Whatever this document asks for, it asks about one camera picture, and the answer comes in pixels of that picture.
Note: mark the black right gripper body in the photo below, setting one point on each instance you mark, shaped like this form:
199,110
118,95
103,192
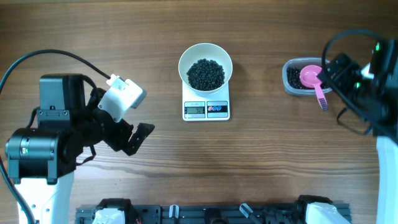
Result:
350,81

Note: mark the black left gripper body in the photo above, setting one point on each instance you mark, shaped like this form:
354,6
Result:
103,126

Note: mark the pink measuring scoop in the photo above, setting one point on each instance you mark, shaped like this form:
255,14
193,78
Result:
308,78

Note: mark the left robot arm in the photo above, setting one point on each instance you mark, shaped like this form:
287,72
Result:
42,159

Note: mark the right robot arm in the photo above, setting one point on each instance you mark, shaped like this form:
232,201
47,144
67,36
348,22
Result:
386,146

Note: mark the white digital kitchen scale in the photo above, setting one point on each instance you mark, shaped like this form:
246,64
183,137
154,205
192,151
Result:
212,107

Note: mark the black beans in bowl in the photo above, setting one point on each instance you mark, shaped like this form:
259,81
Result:
206,75

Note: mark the white bowl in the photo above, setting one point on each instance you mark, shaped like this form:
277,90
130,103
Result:
210,52

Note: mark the clear plastic food container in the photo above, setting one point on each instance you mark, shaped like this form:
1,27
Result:
299,63

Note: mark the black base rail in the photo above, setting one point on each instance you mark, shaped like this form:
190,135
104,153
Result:
306,209

